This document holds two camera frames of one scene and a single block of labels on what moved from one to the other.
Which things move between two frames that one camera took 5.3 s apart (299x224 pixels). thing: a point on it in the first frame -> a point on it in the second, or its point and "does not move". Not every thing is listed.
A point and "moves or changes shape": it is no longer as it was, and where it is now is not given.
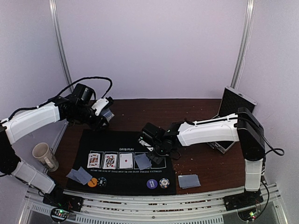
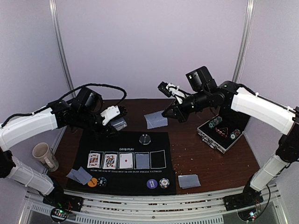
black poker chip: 102,182 does not move
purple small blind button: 152,184 does not move
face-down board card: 142,161 does not move
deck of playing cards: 107,114 moves or changes shape
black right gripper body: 155,152 -> 180,112
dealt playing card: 71,175 does not move
